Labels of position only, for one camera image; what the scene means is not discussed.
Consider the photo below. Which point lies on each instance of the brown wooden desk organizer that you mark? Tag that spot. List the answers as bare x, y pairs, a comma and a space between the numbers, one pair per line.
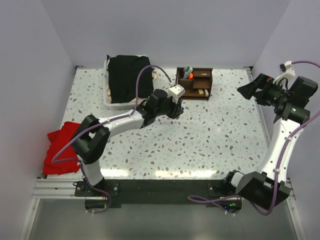
202, 80

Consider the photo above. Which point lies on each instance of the aluminium front rail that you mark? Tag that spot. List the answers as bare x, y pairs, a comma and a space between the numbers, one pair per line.
72, 188

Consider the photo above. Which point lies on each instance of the beige long eraser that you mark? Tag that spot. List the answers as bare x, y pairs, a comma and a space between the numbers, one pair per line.
206, 92

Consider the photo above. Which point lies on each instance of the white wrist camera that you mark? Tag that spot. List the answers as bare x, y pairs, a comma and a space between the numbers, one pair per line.
287, 71
176, 91

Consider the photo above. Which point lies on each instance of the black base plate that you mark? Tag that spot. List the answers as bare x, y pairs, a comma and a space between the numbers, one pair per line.
162, 192

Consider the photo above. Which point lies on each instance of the black cloth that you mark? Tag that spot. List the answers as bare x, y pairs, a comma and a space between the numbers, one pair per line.
123, 71

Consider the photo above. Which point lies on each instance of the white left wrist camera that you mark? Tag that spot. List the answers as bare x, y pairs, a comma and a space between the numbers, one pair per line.
176, 91

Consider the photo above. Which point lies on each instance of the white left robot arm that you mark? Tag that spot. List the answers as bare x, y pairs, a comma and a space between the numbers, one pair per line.
90, 139

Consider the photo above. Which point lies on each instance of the light green highlighter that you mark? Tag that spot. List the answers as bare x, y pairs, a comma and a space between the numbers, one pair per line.
190, 69

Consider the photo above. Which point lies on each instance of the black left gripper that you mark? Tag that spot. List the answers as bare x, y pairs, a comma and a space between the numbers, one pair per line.
176, 108

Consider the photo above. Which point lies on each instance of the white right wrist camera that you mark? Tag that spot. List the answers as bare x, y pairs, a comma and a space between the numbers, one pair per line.
287, 71

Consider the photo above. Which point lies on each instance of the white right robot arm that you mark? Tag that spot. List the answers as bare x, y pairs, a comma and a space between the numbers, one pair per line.
265, 188

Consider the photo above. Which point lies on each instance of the orange black highlighter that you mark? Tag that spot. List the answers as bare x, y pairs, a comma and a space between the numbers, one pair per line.
191, 76

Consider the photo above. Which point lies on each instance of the white plastic basket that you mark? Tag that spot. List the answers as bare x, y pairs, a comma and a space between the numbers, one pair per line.
126, 105

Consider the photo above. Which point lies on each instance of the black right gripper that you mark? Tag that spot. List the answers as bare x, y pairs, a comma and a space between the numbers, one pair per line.
267, 84

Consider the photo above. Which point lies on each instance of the red cloth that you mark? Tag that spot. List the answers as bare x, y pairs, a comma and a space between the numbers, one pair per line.
58, 139

